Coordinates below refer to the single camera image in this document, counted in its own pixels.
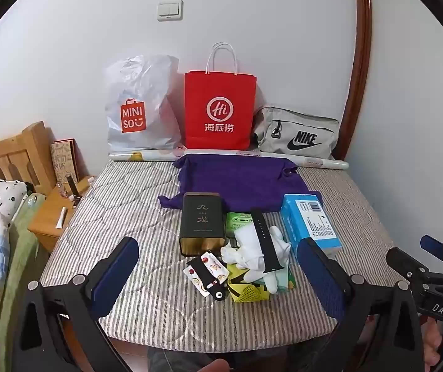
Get grey fabric pouch bag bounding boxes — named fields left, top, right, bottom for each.
left=253, top=105, right=340, bottom=159

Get striped quilted mattress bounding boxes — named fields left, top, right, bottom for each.
left=39, top=159, right=408, bottom=338

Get mint green cloth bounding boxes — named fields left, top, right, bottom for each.
left=253, top=265, right=297, bottom=291

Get black watch strap with buckle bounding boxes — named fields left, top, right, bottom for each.
left=190, top=267, right=230, bottom=302

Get dark green tea tin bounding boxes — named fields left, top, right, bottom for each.
left=179, top=193, right=228, bottom=257

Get red paper carrier bag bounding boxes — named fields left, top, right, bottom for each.
left=184, top=42, right=257, bottom=150

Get small green packet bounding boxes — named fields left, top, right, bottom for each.
left=225, top=212, right=254, bottom=237

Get person's right hand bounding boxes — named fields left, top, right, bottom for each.
left=419, top=316, right=443, bottom=361

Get white patterned sachet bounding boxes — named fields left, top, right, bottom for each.
left=183, top=252, right=230, bottom=298

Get person's left hand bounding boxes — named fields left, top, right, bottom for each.
left=188, top=358, right=230, bottom=372

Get person's dark trousers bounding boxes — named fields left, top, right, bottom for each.
left=148, top=347, right=323, bottom=372

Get green bed sheet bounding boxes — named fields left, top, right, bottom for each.
left=0, top=194, right=47, bottom=372

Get blue tissue pack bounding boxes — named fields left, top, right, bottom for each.
left=280, top=193, right=341, bottom=258

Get purple cloth tray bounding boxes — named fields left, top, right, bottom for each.
left=157, top=154, right=323, bottom=213

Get wooden headboard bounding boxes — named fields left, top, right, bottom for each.
left=0, top=121, right=57, bottom=196

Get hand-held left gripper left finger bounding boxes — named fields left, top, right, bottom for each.
left=14, top=236, right=141, bottom=372

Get white plastic shopping bag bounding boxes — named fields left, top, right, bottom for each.
left=104, top=55, right=183, bottom=153

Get printed rolled paper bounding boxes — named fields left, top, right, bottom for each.
left=109, top=149, right=350, bottom=171

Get yellow packet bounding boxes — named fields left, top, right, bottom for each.
left=226, top=261, right=259, bottom=291

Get brown wooden door frame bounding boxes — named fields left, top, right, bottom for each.
left=336, top=0, right=373, bottom=161

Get patterned notebook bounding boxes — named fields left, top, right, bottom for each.
left=50, top=138, right=79, bottom=187

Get wooden nightstand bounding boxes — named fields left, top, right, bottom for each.
left=28, top=176, right=98, bottom=250

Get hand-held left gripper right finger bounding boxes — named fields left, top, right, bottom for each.
left=296, top=237, right=426, bottom=372

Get white spotted pillow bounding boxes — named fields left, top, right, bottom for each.
left=0, top=178, right=28, bottom=221

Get black watch strap with holes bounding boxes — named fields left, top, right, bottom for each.
left=250, top=209, right=285, bottom=274

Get white wall light switch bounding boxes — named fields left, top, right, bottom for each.
left=157, top=1, right=184, bottom=22

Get black object on nightstand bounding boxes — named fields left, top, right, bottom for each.
left=65, top=174, right=80, bottom=202

